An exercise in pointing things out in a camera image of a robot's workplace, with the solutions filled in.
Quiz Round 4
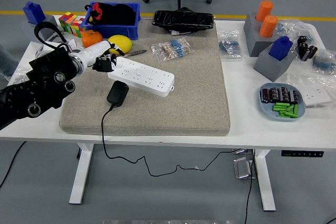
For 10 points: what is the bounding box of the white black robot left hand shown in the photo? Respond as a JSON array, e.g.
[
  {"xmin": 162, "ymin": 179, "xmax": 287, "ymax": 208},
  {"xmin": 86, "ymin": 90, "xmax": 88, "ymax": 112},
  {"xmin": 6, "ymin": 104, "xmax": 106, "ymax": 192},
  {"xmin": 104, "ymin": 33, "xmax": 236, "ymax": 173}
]
[{"xmin": 78, "ymin": 39, "xmax": 126, "ymax": 73}]

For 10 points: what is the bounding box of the black plug adapter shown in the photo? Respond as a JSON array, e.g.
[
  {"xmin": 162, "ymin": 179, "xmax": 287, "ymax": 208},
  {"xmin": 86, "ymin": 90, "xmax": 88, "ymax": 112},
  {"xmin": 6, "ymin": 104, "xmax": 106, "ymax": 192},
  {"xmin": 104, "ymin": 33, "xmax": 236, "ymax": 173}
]
[{"xmin": 106, "ymin": 80, "xmax": 130, "ymax": 108}]

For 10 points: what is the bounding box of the white power strip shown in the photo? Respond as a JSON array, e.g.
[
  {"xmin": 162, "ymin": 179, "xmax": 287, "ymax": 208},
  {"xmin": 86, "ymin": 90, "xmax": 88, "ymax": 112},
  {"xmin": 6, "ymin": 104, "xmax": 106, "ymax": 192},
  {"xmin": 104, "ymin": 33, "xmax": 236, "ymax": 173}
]
[{"xmin": 107, "ymin": 57, "xmax": 175, "ymax": 98}]

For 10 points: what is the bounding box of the bag of tan blue resistors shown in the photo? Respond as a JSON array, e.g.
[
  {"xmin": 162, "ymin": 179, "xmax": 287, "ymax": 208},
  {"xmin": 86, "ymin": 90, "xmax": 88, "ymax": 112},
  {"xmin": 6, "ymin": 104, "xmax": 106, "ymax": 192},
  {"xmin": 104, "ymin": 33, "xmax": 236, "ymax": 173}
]
[{"xmin": 151, "ymin": 37, "xmax": 192, "ymax": 63}]

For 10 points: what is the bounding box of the thin black plug cord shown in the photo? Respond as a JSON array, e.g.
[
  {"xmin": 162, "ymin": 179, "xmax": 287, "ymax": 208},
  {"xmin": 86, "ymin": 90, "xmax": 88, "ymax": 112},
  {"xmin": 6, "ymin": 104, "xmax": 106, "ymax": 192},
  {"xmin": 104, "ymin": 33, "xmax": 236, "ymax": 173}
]
[{"xmin": 101, "ymin": 103, "xmax": 244, "ymax": 177}]

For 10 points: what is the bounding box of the orange fruit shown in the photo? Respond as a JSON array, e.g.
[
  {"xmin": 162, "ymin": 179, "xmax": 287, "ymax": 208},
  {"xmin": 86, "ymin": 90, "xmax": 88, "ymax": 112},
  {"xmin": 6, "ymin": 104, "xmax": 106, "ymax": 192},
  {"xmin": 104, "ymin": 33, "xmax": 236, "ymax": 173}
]
[{"xmin": 81, "ymin": 30, "xmax": 103, "ymax": 48}]

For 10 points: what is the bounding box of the colourful puzzle cube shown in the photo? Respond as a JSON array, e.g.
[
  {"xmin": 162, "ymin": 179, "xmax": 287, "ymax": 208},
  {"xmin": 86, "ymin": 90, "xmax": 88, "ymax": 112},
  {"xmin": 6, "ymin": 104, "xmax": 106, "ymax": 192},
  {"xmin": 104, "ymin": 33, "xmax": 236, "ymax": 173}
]
[
  {"xmin": 58, "ymin": 12, "xmax": 79, "ymax": 35},
  {"xmin": 69, "ymin": 17, "xmax": 87, "ymax": 38}
]

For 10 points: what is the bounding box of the blue plastic bin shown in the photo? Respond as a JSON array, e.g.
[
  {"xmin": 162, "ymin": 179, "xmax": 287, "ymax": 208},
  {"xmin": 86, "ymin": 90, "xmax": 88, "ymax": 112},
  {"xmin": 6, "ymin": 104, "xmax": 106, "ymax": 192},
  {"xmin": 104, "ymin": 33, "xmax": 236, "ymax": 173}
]
[{"xmin": 83, "ymin": 2, "xmax": 141, "ymax": 40}]

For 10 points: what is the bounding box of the yellow lemon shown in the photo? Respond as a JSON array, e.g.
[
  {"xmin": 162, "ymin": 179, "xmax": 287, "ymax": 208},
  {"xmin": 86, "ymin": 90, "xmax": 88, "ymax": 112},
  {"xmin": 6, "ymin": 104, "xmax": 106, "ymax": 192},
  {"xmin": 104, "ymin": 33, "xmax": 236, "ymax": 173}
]
[{"xmin": 107, "ymin": 34, "xmax": 134, "ymax": 54}]

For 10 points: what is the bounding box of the dark pen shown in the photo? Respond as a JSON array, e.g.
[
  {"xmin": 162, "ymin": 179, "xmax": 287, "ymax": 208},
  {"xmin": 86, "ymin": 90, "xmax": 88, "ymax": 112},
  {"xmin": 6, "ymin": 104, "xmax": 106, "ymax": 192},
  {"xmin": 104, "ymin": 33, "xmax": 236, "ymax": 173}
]
[{"xmin": 123, "ymin": 49, "xmax": 148, "ymax": 58}]

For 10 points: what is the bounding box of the black cloth bag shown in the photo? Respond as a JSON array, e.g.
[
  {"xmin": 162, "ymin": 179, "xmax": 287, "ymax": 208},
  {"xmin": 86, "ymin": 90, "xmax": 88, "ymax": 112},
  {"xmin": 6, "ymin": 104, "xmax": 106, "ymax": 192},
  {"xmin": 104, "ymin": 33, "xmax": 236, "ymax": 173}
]
[{"xmin": 84, "ymin": 2, "xmax": 137, "ymax": 27}]

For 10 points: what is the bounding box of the grey square holder block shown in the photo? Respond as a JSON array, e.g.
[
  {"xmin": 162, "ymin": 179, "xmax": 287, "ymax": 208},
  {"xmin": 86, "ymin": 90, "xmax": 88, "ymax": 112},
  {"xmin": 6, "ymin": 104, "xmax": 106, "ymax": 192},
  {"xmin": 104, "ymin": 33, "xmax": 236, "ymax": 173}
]
[
  {"xmin": 20, "ymin": 14, "xmax": 59, "ymax": 44},
  {"xmin": 253, "ymin": 43, "xmax": 297, "ymax": 82}
]

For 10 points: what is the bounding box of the blue bottle-shaped block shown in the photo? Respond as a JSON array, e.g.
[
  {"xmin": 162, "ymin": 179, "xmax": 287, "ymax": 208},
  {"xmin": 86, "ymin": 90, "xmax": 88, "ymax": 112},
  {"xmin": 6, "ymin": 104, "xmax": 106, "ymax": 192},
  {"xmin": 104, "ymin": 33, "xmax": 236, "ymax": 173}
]
[
  {"xmin": 268, "ymin": 36, "xmax": 293, "ymax": 61},
  {"xmin": 23, "ymin": 1, "xmax": 47, "ymax": 25}
]

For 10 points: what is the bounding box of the white paper label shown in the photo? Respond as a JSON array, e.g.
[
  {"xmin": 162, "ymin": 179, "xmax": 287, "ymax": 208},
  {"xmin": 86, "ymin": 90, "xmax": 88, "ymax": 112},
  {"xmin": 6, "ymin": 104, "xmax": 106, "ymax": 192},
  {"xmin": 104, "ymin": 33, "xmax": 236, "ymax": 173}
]
[{"xmin": 167, "ymin": 29, "xmax": 196, "ymax": 36}]

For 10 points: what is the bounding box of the grey-brown mat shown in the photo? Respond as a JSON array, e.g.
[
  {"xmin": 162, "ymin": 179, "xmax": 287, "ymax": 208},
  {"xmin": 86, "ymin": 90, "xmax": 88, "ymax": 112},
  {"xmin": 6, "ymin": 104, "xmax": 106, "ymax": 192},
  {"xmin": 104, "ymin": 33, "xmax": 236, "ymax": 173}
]
[{"xmin": 59, "ymin": 22, "xmax": 231, "ymax": 137}]

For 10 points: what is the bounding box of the white table leg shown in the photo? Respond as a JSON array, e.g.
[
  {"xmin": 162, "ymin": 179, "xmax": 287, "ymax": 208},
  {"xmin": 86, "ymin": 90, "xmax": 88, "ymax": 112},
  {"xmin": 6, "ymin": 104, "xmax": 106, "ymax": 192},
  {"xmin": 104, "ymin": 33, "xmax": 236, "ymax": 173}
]
[
  {"xmin": 69, "ymin": 142, "xmax": 95, "ymax": 205},
  {"xmin": 254, "ymin": 149, "xmax": 277, "ymax": 212}
]

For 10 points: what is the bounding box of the grey block with two holes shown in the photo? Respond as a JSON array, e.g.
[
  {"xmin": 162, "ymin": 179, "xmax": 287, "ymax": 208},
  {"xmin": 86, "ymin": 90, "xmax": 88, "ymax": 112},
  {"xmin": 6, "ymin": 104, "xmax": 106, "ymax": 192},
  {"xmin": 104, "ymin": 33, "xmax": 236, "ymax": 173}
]
[{"xmin": 243, "ymin": 11, "xmax": 277, "ymax": 58}]

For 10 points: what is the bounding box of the orange cylinder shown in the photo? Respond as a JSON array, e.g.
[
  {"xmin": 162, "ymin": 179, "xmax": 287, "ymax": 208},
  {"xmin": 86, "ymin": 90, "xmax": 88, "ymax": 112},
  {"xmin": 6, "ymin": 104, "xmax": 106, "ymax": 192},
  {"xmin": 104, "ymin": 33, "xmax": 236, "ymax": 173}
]
[
  {"xmin": 259, "ymin": 15, "xmax": 279, "ymax": 38},
  {"xmin": 255, "ymin": 0, "xmax": 274, "ymax": 23}
]

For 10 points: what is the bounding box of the black capacitor on plate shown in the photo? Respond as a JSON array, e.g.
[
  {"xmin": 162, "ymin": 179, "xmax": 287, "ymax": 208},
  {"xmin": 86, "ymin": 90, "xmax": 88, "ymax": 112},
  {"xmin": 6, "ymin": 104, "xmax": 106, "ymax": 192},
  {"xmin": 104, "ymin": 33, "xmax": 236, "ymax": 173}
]
[
  {"xmin": 288, "ymin": 90, "xmax": 300, "ymax": 105},
  {"xmin": 279, "ymin": 87, "xmax": 291, "ymax": 103},
  {"xmin": 260, "ymin": 88, "xmax": 271, "ymax": 104},
  {"xmin": 269, "ymin": 87, "xmax": 281, "ymax": 103}
]

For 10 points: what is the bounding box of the blue-grey plate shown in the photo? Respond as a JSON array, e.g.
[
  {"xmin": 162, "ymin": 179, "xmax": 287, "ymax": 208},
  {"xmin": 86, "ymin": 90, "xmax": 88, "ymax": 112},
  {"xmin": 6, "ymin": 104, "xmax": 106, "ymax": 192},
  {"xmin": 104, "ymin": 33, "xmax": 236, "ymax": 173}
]
[{"xmin": 259, "ymin": 82, "xmax": 307, "ymax": 122}]

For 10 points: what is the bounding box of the silver metal pedal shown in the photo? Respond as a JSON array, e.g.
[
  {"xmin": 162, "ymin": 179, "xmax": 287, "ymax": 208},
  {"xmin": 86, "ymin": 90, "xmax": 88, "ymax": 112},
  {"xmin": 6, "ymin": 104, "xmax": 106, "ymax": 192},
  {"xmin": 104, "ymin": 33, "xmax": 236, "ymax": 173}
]
[{"xmin": 233, "ymin": 157, "xmax": 257, "ymax": 180}]

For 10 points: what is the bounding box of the crumpled clear plastic bag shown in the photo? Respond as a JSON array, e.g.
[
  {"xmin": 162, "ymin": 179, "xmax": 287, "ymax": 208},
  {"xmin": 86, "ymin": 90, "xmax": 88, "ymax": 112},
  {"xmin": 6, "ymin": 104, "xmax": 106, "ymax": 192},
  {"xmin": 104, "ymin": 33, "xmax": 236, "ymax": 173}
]
[{"xmin": 275, "ymin": 19, "xmax": 317, "ymax": 51}]

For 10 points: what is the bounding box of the clear plastic socket bag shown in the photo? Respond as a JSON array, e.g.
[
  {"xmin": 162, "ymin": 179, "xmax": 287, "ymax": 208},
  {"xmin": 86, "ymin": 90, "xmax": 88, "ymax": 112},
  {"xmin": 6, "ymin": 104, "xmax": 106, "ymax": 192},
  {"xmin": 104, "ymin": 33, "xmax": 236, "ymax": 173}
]
[{"xmin": 285, "ymin": 73, "xmax": 336, "ymax": 111}]

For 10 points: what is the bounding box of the black table control panel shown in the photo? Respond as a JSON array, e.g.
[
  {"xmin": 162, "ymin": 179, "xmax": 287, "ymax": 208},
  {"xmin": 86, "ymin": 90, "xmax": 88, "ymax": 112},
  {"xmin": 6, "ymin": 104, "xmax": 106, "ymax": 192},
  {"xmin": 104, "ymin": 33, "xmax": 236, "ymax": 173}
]
[{"xmin": 281, "ymin": 150, "xmax": 324, "ymax": 158}]

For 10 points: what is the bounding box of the white wall socket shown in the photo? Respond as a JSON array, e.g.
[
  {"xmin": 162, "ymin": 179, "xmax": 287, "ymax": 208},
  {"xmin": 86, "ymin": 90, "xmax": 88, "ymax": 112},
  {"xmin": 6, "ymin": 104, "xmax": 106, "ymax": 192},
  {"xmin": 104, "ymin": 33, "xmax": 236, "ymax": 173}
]
[{"xmin": 301, "ymin": 85, "xmax": 333, "ymax": 108}]

